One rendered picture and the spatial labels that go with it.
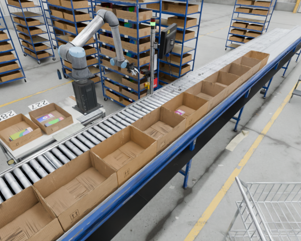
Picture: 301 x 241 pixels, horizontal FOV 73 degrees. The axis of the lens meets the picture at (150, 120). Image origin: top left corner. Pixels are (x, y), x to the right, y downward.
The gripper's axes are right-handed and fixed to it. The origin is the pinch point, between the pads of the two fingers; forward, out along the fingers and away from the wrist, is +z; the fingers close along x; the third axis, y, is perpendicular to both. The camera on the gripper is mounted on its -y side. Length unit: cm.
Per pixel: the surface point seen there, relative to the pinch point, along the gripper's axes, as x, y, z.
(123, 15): -26, -32, -68
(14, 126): 149, 28, -24
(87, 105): 83, 8, 3
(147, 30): -44, -29, -36
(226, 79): -59, -48, 87
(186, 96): 19, -48, 73
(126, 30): -25, -18, -55
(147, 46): -44, -9, -25
